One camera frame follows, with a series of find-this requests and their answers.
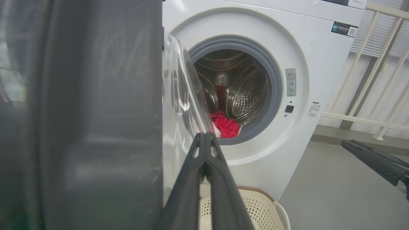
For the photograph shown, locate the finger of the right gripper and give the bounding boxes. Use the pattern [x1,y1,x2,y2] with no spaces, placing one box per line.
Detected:
[349,140,409,166]
[341,142,409,186]

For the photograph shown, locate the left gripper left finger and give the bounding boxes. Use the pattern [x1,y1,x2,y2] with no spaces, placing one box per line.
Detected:
[158,133,208,230]

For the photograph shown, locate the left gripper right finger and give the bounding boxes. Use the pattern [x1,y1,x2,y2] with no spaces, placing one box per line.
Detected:
[204,133,254,230]

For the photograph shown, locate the red cloth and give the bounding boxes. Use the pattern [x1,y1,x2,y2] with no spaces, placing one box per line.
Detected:
[210,111,242,138]

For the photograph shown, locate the dark washing machine door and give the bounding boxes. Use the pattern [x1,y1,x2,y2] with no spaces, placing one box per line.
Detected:
[0,0,215,230]

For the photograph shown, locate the cream perforated laundry basket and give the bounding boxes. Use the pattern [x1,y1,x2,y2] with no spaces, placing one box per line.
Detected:
[199,185,291,230]

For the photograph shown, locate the white front-load washing machine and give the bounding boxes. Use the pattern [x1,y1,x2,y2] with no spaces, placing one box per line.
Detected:
[161,0,366,202]

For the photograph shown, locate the grey warning sticker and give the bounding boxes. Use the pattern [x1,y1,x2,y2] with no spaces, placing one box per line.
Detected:
[285,68,297,97]

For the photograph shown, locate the white window blinds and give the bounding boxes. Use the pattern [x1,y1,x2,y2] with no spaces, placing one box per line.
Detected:
[350,0,409,59]

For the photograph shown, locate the black QR code sticker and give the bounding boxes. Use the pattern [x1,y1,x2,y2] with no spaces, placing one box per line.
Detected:
[331,21,358,38]

